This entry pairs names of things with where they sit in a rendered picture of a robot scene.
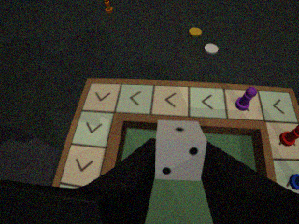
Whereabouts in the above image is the red pawn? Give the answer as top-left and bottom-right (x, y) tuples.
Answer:
(279, 126), (299, 147)

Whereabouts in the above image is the grey die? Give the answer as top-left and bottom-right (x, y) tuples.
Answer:
(156, 119), (206, 182)

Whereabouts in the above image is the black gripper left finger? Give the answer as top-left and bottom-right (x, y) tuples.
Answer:
(0, 138), (156, 224)

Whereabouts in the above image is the blue pawn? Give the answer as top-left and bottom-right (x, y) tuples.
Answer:
(289, 175), (299, 190)

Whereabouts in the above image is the purple game pawn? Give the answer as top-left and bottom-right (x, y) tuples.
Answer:
(235, 87), (257, 111)

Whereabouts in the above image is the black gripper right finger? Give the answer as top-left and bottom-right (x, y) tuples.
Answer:
(201, 142), (299, 224)

